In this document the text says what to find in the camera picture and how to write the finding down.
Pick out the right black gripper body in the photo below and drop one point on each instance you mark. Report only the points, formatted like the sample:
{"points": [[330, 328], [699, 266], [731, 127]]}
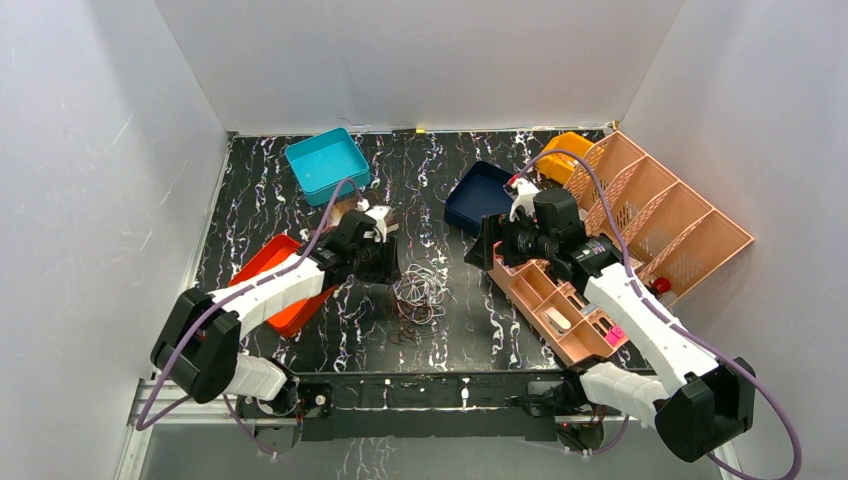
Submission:
{"points": [[520, 240]]}

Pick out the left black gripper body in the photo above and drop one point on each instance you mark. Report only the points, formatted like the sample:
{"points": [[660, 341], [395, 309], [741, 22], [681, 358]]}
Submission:
{"points": [[383, 258]]}

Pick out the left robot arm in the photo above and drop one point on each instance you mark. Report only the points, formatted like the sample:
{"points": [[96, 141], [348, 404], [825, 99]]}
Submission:
{"points": [[199, 346]]}

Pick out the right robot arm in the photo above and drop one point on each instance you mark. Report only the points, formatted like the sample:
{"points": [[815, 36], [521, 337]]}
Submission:
{"points": [[698, 402]]}

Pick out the dark blue plastic bin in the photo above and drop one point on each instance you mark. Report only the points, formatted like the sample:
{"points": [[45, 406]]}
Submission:
{"points": [[480, 192]]}

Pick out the paperback book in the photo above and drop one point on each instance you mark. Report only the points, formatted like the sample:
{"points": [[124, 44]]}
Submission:
{"points": [[348, 204]]}

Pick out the yellow plastic bin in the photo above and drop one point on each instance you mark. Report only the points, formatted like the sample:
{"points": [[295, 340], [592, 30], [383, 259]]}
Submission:
{"points": [[559, 167]]}

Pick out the orange plastic bin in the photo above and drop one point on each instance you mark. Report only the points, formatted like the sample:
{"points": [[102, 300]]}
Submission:
{"points": [[283, 292]]}

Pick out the teal plastic bin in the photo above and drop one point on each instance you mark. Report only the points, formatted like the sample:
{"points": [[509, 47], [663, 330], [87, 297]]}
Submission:
{"points": [[318, 163]]}

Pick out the pink desk organizer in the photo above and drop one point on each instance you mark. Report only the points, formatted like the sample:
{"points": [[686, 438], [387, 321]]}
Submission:
{"points": [[671, 232]]}

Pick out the pink eraser block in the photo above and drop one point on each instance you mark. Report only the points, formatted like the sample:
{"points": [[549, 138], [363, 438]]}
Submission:
{"points": [[615, 337]]}

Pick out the red black small tool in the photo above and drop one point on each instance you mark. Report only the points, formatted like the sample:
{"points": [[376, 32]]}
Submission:
{"points": [[660, 286]]}

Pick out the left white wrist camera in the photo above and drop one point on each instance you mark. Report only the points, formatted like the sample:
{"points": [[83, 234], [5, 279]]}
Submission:
{"points": [[384, 223]]}

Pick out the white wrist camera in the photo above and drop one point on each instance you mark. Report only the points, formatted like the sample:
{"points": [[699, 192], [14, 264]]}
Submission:
{"points": [[384, 223], [523, 198]]}

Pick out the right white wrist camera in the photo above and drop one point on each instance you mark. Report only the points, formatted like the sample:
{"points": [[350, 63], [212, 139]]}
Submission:
{"points": [[523, 198]]}

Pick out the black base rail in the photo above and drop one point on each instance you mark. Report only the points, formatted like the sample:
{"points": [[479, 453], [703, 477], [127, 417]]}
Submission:
{"points": [[531, 405]]}

